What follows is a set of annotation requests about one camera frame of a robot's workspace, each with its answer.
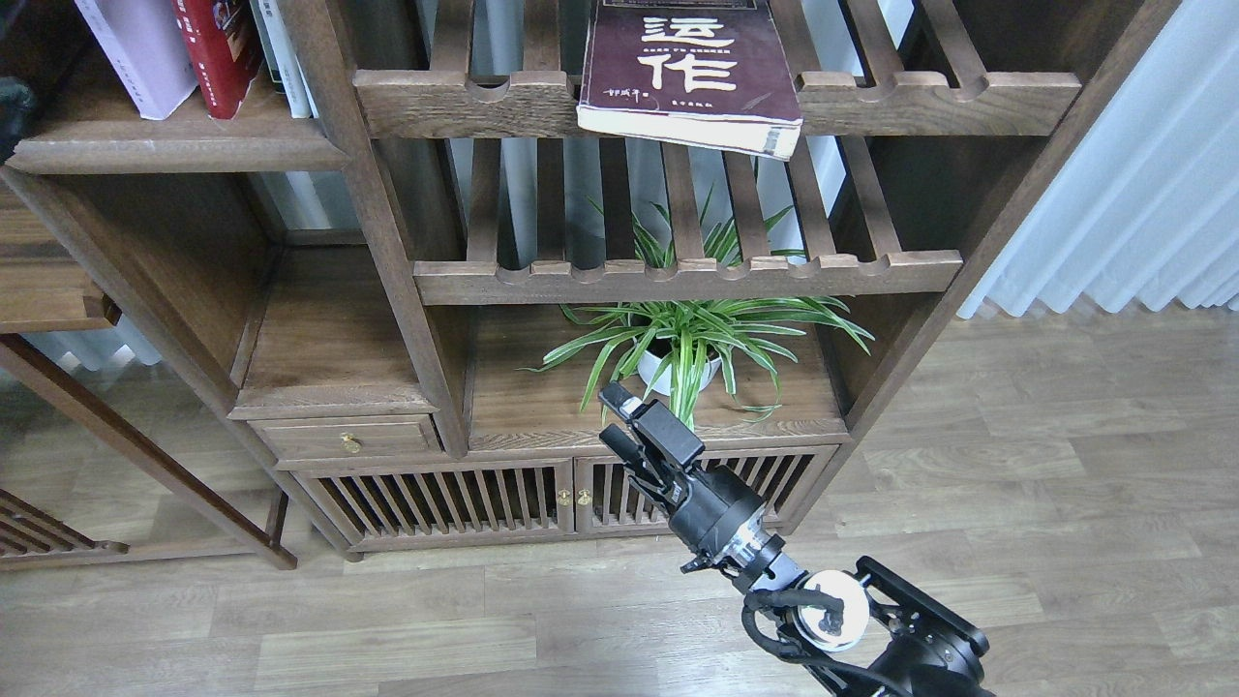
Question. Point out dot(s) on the white upright books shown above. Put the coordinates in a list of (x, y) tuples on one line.
[(282, 60)]

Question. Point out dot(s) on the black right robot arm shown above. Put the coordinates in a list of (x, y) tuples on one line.
[(864, 633)]

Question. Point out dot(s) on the green spider plant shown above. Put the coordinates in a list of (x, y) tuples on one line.
[(731, 328)]

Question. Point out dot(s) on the wooden side furniture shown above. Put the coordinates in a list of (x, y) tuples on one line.
[(106, 457)]

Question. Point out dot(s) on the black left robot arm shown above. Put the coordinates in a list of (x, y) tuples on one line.
[(18, 104)]

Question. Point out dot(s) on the dark maroon book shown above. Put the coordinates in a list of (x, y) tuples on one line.
[(699, 73)]

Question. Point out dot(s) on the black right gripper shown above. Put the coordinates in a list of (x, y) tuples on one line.
[(717, 515)]

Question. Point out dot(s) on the white pleated curtain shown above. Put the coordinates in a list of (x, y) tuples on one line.
[(1145, 210)]

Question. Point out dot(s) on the white plant pot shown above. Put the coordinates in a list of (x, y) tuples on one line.
[(657, 371)]

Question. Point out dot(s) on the dark wooden bookshelf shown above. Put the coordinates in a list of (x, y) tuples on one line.
[(393, 268)]

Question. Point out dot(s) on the brass drawer knob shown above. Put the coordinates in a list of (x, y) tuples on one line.
[(350, 443)]

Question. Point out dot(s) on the red survival guide book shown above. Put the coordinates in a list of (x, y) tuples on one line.
[(224, 49)]

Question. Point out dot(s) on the white purple book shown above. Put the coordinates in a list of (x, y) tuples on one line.
[(145, 48)]

